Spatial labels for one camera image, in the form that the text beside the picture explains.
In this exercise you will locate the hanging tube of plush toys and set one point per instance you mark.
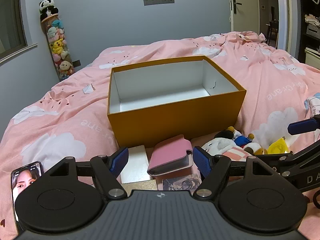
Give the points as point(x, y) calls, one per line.
point(58, 47)

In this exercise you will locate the window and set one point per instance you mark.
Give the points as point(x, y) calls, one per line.
point(11, 17)

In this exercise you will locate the grey wall socket strip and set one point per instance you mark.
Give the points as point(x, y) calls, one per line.
point(159, 1)

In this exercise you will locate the white flat box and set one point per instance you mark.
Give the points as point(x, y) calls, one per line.
point(136, 165)

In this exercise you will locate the white door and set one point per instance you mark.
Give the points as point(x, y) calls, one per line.
point(245, 7)

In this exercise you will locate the woven storage basket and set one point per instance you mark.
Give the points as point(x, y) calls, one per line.
point(313, 30)

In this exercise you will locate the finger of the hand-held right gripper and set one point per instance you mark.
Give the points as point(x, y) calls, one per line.
point(285, 161)
point(302, 127)

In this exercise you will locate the orange cardboard box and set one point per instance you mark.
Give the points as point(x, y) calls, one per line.
point(175, 120)

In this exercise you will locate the illustrated picture card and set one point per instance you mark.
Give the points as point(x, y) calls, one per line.
point(180, 182)

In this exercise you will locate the yellow plush toy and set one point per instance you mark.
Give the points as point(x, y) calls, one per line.
point(277, 146)

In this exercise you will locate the white storage box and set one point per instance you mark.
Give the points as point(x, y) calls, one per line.
point(312, 56)

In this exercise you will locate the dark wall outlet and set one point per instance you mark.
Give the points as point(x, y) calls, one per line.
point(76, 63)

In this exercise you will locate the white plush with checked cloth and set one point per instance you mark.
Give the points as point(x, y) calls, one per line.
point(220, 145)

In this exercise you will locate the plush doll in blue outfit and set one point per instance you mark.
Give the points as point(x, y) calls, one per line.
point(240, 140)

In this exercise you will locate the dark wardrobe shelf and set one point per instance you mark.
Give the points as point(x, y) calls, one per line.
point(303, 10)

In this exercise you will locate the smartphone with lit screen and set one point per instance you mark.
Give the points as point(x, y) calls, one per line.
point(25, 177)

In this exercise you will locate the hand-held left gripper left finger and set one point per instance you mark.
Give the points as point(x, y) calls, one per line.
point(120, 161)

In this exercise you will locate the dark wooden chair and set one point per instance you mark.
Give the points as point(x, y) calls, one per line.
point(273, 32)

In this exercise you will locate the pink leather wallet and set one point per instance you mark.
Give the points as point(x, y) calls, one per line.
point(167, 155)

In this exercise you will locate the panda plush toy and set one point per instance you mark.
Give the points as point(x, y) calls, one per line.
point(48, 6)

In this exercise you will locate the pink printed blanket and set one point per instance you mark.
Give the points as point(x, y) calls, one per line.
point(62, 105)

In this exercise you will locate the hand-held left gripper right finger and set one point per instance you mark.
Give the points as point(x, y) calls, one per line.
point(201, 161)

